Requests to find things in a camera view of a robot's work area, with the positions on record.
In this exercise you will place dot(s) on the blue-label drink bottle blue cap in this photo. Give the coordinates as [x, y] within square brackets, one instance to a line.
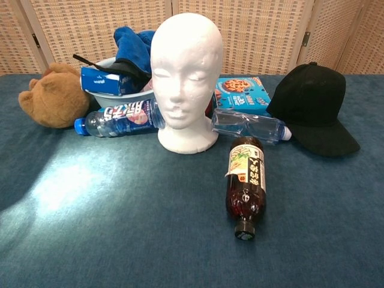
[120, 120]

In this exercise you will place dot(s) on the white foam mannequin head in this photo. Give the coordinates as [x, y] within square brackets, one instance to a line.
[186, 60]

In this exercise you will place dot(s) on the brown tea bottle black cap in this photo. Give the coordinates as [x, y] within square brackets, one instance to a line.
[244, 192]

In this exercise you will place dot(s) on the blue towel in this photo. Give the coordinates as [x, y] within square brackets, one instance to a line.
[132, 48]

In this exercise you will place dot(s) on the dark red can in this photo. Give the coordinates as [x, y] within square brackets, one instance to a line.
[210, 106]

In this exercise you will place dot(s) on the clear water bottle white cap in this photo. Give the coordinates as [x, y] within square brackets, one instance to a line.
[249, 126]

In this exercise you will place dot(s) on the blue tablecloth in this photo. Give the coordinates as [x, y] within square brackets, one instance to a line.
[90, 225]

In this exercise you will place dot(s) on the black baseball cap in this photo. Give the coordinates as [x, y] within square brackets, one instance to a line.
[312, 99]

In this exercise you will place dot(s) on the pale blue plastic basin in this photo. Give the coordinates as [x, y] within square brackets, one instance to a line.
[115, 101]

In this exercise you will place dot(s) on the pink item in basin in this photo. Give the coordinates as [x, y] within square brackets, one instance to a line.
[147, 87]

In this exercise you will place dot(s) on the woven folding screen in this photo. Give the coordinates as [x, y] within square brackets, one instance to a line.
[90, 30]

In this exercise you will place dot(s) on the blue chocolate chip cookie box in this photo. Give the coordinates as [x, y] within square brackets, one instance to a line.
[243, 96]

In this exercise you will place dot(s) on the black screen hinge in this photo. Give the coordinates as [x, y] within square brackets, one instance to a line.
[36, 40]
[306, 38]

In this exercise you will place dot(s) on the blue white cookie box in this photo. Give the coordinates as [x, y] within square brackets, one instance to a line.
[99, 81]

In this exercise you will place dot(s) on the brown teddy bear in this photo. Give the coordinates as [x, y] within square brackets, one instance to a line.
[57, 96]

